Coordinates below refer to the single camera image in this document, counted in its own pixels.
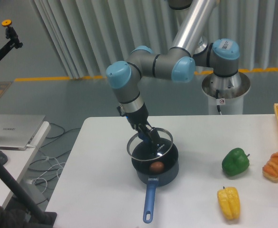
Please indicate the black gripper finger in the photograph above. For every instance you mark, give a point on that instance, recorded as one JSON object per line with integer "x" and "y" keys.
{"x": 143, "y": 131}
{"x": 155, "y": 138}

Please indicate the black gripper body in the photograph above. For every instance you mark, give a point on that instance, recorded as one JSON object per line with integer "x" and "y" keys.
{"x": 137, "y": 118}

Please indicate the glass pot lid blue knob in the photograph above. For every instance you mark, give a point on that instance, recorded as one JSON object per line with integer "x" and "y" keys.
{"x": 141, "y": 151}

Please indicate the blue saucepan with handle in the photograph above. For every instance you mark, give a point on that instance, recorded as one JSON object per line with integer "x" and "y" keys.
{"x": 155, "y": 180}

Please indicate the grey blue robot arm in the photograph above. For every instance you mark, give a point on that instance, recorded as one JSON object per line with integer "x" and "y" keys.
{"x": 188, "y": 51}

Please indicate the brown egg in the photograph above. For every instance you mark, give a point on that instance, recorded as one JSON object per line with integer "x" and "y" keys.
{"x": 157, "y": 167}

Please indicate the green bell pepper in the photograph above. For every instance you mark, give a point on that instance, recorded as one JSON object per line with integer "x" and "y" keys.
{"x": 235, "y": 162}

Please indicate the yellow bell pepper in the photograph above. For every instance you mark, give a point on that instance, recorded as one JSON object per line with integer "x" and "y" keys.
{"x": 229, "y": 202}

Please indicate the silver laptop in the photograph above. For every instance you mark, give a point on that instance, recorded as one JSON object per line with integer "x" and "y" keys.
{"x": 18, "y": 130}

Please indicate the orange croissant bread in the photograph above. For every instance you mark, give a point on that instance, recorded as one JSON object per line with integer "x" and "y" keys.
{"x": 270, "y": 169}

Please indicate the black tripod pole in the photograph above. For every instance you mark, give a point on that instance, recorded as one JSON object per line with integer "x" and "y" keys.
{"x": 44, "y": 219}

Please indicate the white side table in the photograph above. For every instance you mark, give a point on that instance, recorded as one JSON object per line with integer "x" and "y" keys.
{"x": 17, "y": 165}

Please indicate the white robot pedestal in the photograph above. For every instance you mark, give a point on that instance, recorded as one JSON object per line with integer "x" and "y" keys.
{"x": 226, "y": 94}

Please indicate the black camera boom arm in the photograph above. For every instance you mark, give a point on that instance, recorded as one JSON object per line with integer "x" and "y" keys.
{"x": 12, "y": 37}

